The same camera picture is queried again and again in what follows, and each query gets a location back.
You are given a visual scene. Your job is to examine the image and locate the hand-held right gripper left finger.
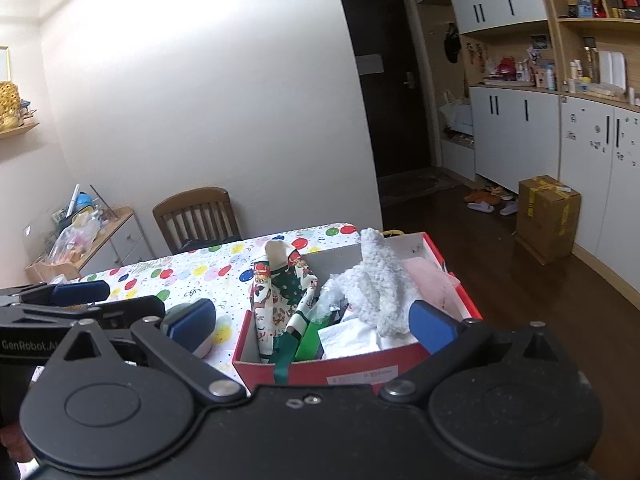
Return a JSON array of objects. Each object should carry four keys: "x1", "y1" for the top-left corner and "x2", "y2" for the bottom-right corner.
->
[{"x1": 52, "y1": 298, "x2": 248, "y2": 402}]

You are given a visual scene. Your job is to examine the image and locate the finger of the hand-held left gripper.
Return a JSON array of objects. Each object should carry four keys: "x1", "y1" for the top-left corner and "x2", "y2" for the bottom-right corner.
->
[
  {"x1": 75, "y1": 295, "x2": 166, "y2": 331},
  {"x1": 0, "y1": 280, "x2": 111, "y2": 308}
]

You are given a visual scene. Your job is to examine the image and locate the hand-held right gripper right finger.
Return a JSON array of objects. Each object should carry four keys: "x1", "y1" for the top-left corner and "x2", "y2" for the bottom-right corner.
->
[{"x1": 379, "y1": 300, "x2": 581, "y2": 403}]

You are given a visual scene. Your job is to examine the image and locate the pink mesh bath sponge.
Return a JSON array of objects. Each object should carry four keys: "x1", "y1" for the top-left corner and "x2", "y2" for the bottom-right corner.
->
[{"x1": 402, "y1": 257, "x2": 463, "y2": 321}]

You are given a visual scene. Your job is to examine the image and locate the grey fluffy towel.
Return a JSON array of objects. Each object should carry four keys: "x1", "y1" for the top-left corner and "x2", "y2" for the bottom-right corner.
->
[{"x1": 330, "y1": 227, "x2": 426, "y2": 338}]

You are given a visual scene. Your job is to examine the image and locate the festive printed green cloth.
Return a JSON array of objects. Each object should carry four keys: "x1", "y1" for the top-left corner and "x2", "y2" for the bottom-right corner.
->
[{"x1": 250, "y1": 240, "x2": 321, "y2": 386}]

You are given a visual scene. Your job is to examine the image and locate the clear plastic bag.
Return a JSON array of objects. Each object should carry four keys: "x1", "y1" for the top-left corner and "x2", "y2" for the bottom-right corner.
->
[{"x1": 307, "y1": 275, "x2": 351, "y2": 323}]

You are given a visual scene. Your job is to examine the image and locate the green sponge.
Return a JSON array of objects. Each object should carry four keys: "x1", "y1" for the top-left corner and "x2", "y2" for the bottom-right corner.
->
[{"x1": 295, "y1": 320, "x2": 326, "y2": 362}]

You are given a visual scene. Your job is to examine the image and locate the red cardboard shoe box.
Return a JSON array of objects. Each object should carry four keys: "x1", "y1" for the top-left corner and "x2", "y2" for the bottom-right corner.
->
[{"x1": 231, "y1": 231, "x2": 483, "y2": 388}]

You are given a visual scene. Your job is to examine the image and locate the person's left hand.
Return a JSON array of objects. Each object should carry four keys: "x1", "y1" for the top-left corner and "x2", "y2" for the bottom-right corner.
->
[{"x1": 0, "y1": 426, "x2": 36, "y2": 463}]

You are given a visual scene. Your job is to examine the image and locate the pale green ceramic cup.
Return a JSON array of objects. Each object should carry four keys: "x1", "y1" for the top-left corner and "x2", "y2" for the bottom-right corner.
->
[{"x1": 162, "y1": 302, "x2": 219, "y2": 359}]

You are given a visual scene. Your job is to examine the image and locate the clear bag of snacks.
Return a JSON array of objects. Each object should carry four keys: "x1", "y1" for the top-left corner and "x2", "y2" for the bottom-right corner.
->
[{"x1": 47, "y1": 215, "x2": 101, "y2": 263}]

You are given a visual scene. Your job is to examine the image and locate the light wooden side cabinet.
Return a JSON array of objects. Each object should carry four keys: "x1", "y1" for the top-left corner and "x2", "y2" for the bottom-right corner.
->
[{"x1": 25, "y1": 206, "x2": 156, "y2": 283}]

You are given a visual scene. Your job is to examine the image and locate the brown wooden chair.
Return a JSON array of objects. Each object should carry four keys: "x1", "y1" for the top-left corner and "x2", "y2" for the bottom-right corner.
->
[{"x1": 152, "y1": 187, "x2": 243, "y2": 256}]

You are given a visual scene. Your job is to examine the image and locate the brown slippers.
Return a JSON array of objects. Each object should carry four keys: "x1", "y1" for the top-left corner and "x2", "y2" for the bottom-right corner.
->
[{"x1": 462, "y1": 187, "x2": 502, "y2": 206}]

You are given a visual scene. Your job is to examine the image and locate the taped brown cardboard box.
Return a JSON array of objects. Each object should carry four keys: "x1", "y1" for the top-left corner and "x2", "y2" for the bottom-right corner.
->
[{"x1": 515, "y1": 175, "x2": 582, "y2": 265}]

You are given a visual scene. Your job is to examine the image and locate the golden ornament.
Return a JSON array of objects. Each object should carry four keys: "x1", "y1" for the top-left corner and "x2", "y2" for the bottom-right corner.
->
[{"x1": 0, "y1": 81, "x2": 22, "y2": 128}]

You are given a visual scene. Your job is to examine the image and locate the white tote bag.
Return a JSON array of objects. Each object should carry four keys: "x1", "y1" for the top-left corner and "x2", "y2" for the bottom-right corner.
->
[{"x1": 439, "y1": 91, "x2": 473, "y2": 136}]

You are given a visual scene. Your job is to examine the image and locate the dark entrance door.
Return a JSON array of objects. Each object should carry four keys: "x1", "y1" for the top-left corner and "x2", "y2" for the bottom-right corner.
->
[{"x1": 340, "y1": 0, "x2": 433, "y2": 178}]

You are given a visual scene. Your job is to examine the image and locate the white door notice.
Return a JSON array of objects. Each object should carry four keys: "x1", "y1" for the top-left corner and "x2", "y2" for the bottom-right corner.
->
[{"x1": 356, "y1": 54, "x2": 385, "y2": 76}]

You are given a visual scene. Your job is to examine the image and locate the black hanging bag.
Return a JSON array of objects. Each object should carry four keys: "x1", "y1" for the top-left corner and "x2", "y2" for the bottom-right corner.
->
[{"x1": 444, "y1": 23, "x2": 461, "y2": 64}]

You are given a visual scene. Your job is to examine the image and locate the wooden wall shelf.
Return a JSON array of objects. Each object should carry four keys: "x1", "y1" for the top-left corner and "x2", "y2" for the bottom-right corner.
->
[{"x1": 0, "y1": 121, "x2": 41, "y2": 140}]

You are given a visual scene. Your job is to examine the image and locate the white wall cabinet unit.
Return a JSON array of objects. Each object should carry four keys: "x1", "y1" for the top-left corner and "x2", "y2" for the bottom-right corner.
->
[{"x1": 407, "y1": 0, "x2": 640, "y2": 291}]

